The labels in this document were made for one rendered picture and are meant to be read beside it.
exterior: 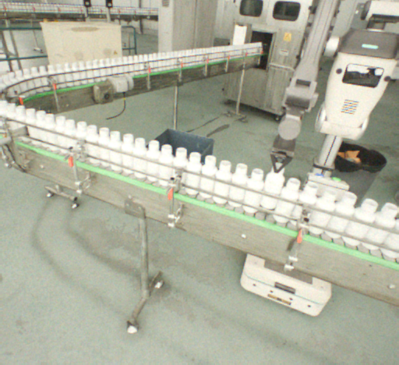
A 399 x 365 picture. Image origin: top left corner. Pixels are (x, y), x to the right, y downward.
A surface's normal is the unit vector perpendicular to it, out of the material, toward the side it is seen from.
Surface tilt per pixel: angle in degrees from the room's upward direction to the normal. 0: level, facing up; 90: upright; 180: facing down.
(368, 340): 0
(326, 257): 90
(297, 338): 0
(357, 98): 90
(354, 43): 90
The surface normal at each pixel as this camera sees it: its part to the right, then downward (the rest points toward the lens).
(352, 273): -0.37, 0.48
